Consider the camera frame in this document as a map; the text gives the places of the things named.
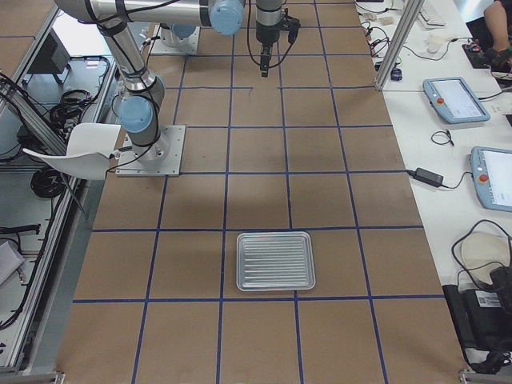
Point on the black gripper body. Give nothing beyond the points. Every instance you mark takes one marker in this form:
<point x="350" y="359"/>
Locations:
<point x="265" y="37"/>

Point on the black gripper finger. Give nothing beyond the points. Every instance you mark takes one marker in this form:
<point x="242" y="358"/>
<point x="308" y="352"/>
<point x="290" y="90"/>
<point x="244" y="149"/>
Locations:
<point x="265" y="57"/>

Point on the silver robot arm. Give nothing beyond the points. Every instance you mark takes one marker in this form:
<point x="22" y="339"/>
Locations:
<point x="225" y="17"/>
<point x="142" y="95"/>

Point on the silver ribbed metal tray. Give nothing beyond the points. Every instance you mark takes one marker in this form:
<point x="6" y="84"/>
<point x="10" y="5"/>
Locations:
<point x="271" y="261"/>

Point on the white paper cup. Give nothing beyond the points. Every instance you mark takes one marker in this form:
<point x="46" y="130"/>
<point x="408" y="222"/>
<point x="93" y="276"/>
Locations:
<point x="434" y="43"/>

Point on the far blue teach pendant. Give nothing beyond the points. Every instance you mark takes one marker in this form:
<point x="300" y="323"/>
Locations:
<point x="454" y="101"/>

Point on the blue teach pendant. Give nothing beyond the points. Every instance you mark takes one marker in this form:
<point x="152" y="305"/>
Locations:
<point x="491" y="169"/>
<point x="454" y="101"/>

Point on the white plastic chair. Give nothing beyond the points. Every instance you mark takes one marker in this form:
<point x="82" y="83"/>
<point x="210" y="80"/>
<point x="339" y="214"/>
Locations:
<point x="88" y="151"/>

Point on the black power adapter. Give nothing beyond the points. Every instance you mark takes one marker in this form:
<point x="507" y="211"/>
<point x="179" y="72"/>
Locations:
<point x="425" y="176"/>

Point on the near blue teach pendant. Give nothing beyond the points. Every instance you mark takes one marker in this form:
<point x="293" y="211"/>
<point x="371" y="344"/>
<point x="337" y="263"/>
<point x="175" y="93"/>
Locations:
<point x="491" y="169"/>

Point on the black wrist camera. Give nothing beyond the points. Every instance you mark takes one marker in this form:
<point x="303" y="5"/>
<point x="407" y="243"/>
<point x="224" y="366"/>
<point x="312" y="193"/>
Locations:
<point x="291" y="25"/>

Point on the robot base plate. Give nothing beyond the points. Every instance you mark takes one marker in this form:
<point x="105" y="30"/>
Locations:
<point x="164" y="158"/>
<point x="175" y="40"/>

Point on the aluminium frame post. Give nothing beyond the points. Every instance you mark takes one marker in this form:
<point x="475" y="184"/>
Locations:
<point x="404" y="26"/>

